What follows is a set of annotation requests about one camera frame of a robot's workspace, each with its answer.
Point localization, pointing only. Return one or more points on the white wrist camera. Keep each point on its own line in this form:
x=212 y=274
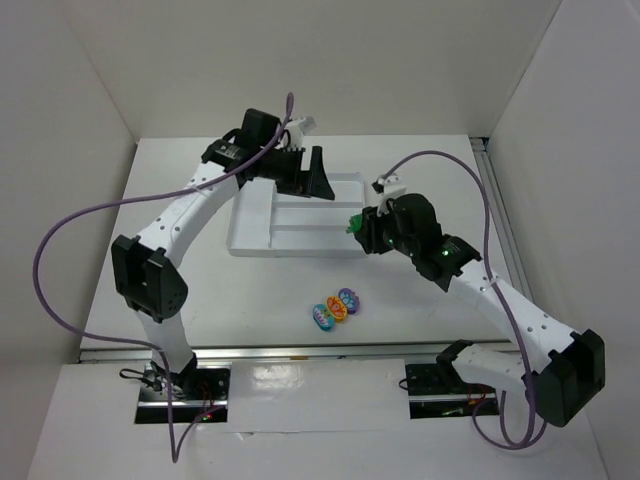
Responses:
x=295 y=132
x=388 y=187

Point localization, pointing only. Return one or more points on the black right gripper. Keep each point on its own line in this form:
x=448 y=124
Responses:
x=371 y=232

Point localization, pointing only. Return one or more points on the aluminium table edge rail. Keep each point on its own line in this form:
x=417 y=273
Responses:
x=275 y=352

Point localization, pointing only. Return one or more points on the green square lego brick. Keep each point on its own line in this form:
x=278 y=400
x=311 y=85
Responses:
x=355 y=224

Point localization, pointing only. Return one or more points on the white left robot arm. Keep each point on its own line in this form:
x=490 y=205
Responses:
x=146 y=265

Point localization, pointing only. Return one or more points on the teal frog lego piece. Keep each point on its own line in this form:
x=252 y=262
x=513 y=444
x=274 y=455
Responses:
x=323 y=317

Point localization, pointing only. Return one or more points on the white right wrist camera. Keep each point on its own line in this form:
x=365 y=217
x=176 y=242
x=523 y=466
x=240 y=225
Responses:
x=388 y=187

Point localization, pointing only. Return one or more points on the yellow butterfly lego piece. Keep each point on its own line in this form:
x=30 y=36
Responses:
x=337 y=308

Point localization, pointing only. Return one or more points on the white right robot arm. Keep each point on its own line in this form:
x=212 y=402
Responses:
x=561 y=368

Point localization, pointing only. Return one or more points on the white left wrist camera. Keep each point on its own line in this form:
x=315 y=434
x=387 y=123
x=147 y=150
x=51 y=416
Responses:
x=295 y=132

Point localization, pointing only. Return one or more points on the aluminium right side rail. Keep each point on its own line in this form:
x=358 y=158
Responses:
x=505 y=234

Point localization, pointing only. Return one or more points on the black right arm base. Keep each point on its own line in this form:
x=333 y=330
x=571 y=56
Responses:
x=432 y=394

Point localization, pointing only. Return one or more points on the purple flower lego piece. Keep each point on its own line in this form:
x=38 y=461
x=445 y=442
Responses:
x=350 y=300

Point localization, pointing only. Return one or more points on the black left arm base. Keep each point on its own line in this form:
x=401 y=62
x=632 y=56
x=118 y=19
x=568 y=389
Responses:
x=205 y=395

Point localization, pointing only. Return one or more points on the white divided plastic tray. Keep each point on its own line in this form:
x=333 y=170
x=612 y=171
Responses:
x=267 y=224

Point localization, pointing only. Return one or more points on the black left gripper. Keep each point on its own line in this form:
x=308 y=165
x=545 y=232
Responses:
x=304 y=173

